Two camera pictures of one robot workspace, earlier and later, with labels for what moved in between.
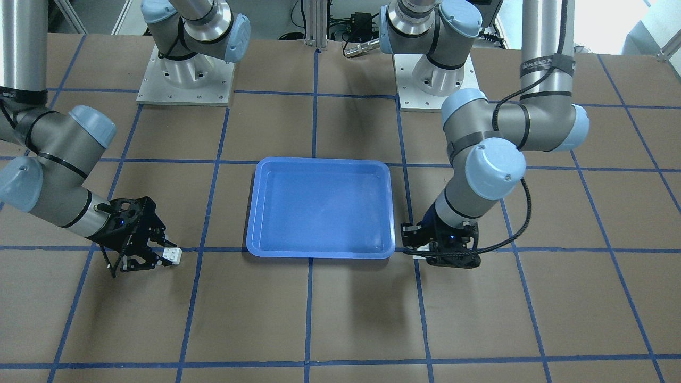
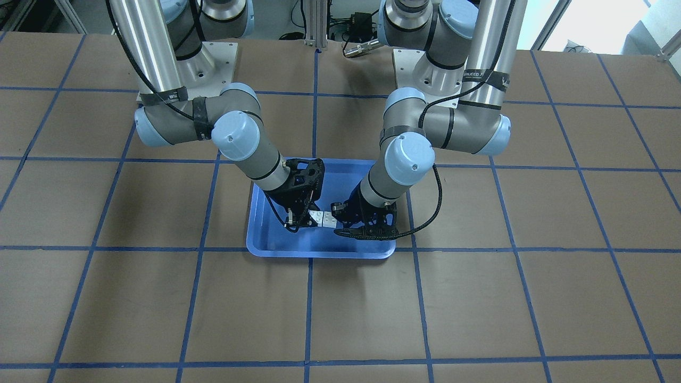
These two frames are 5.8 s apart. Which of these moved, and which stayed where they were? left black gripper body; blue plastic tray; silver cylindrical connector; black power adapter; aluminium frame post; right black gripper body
Moved: left black gripper body; right black gripper body
Stayed: aluminium frame post; blue plastic tray; silver cylindrical connector; black power adapter
